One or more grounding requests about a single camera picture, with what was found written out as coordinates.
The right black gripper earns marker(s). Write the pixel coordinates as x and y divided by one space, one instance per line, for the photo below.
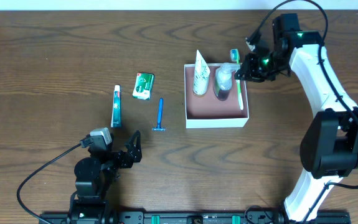
250 68

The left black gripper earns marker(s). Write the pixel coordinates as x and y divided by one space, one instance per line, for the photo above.
116 157

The clear pump sanitizer bottle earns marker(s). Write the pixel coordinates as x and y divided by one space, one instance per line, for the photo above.
223 80

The green white toothbrush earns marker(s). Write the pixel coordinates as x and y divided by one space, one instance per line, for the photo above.
235 57

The white Pantene tube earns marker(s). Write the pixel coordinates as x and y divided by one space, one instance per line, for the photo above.
201 75

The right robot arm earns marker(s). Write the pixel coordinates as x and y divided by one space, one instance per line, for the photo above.
329 149

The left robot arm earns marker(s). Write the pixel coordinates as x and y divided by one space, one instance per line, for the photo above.
95 174

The blue disposable razor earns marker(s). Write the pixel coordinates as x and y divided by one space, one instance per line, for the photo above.
160 116

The teal toothpaste tube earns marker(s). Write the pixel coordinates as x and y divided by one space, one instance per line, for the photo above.
116 108

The white box pink interior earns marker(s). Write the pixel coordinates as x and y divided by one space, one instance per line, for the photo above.
207 111

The green Dettol soap bar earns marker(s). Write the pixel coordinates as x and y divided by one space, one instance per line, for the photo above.
143 86

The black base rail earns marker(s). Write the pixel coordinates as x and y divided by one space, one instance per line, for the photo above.
178 217

